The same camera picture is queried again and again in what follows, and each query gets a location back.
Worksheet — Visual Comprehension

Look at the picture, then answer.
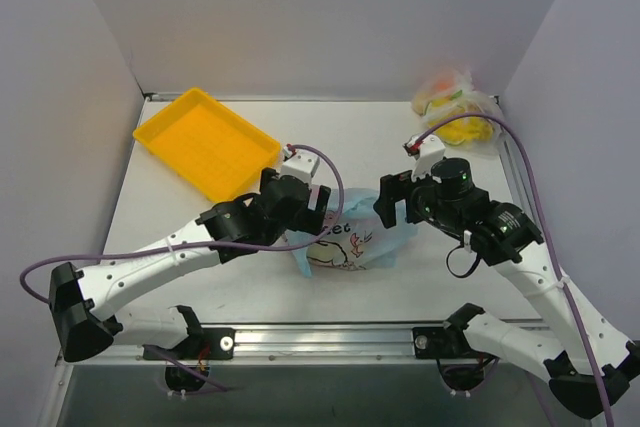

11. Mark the light blue printed plastic bag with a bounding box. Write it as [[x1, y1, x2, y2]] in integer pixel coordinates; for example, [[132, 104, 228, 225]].
[[292, 188, 418, 278]]

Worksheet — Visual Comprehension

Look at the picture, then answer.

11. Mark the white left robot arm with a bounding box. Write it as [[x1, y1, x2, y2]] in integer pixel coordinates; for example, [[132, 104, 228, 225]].
[[49, 168, 331, 362]]

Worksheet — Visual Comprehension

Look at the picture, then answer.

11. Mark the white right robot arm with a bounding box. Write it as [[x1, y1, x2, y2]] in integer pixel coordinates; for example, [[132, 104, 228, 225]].
[[374, 158, 639, 420]]

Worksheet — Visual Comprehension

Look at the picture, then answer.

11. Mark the clear bag of yellow fruit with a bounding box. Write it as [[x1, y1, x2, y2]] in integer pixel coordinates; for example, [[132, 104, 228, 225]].
[[411, 67, 504, 156]]

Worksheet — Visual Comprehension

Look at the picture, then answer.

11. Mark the yellow plastic tray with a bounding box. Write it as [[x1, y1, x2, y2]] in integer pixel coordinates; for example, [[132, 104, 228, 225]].
[[133, 88, 281, 202]]

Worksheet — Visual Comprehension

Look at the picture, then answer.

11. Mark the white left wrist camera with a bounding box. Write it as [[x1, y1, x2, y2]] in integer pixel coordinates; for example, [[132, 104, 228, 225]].
[[279, 145, 320, 185]]

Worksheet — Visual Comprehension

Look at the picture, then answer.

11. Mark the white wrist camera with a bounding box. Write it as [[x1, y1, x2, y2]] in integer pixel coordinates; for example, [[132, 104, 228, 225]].
[[279, 145, 320, 185], [403, 135, 446, 182]]

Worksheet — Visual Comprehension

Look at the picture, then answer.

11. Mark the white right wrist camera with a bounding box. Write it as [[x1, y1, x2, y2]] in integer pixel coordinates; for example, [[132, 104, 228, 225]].
[[403, 135, 446, 182]]

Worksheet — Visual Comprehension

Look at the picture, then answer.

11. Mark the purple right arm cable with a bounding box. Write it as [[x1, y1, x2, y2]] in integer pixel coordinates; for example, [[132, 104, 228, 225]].
[[407, 114, 619, 427]]

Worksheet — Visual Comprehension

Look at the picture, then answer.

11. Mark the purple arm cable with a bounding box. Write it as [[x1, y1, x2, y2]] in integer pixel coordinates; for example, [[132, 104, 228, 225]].
[[407, 114, 619, 427], [19, 144, 345, 392]]

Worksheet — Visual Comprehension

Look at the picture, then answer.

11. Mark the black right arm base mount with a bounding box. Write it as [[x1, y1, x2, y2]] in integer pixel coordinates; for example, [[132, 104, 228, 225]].
[[411, 303, 495, 361]]

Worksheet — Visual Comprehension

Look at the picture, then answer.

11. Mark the aluminium front rail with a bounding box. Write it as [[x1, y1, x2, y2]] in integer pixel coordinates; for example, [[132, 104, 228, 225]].
[[57, 322, 559, 367]]

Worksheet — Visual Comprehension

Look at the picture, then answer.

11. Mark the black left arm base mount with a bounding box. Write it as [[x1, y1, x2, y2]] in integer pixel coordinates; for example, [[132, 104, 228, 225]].
[[143, 305, 236, 360]]

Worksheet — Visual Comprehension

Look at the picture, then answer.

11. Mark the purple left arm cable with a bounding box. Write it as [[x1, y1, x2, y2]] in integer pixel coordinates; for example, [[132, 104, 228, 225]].
[[19, 144, 345, 392]]

